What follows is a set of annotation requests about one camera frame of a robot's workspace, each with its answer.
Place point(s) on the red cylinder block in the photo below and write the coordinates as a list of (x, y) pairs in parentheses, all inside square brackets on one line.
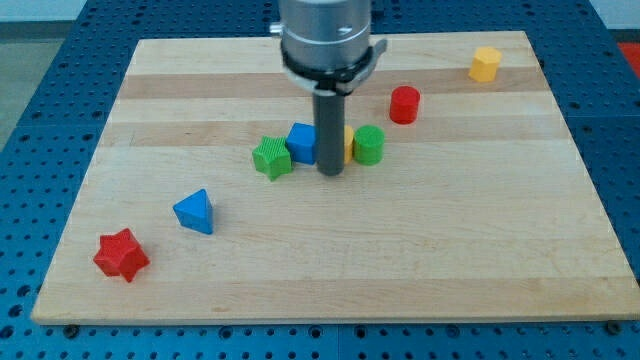
[(404, 106)]

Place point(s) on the red star block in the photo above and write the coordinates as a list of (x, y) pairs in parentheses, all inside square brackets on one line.
[(120, 254)]

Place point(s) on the yellow hexagon block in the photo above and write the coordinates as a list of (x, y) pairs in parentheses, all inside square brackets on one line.
[(485, 64)]

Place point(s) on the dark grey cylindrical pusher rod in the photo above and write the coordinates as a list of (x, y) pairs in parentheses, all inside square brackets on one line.
[(329, 121)]

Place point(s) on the blue cube block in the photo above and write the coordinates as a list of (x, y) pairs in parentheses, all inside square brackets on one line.
[(301, 143)]

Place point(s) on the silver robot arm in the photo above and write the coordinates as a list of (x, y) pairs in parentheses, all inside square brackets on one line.
[(326, 50)]

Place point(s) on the blue triangle block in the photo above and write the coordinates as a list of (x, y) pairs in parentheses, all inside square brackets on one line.
[(195, 212)]

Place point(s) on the green star block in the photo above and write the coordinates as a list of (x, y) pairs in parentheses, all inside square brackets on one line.
[(272, 158)]

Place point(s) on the yellow block behind rod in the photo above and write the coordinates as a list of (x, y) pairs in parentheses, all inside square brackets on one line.
[(348, 143)]

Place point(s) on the blue perforated table mat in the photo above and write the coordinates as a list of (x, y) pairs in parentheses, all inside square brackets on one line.
[(44, 160)]

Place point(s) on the wooden board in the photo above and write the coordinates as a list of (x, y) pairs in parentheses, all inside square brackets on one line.
[(481, 210)]

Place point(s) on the green cylinder block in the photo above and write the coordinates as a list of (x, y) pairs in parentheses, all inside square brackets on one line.
[(369, 145)]

